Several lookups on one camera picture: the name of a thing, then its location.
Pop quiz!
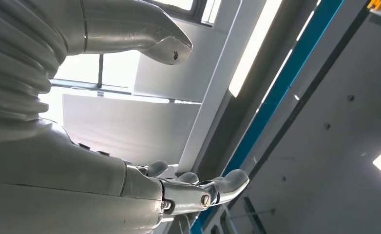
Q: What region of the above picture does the grey framed window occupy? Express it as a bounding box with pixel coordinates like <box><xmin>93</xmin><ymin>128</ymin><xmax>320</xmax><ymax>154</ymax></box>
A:
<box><xmin>38</xmin><ymin>0</ymin><xmax>222</xmax><ymax>127</ymax></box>

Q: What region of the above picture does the white structural beam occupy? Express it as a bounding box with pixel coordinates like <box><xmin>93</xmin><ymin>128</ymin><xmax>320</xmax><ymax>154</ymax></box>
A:
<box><xmin>177</xmin><ymin>0</ymin><xmax>268</xmax><ymax>175</ymax></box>

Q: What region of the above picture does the long ceiling light strip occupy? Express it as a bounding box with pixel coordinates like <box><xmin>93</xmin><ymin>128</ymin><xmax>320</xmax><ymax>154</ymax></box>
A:
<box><xmin>228</xmin><ymin>0</ymin><xmax>284</xmax><ymax>98</ymax></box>

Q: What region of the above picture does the blue ceiling beam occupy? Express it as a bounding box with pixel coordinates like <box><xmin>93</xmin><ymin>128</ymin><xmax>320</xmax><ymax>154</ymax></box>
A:
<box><xmin>190</xmin><ymin>0</ymin><xmax>345</xmax><ymax>234</ymax></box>

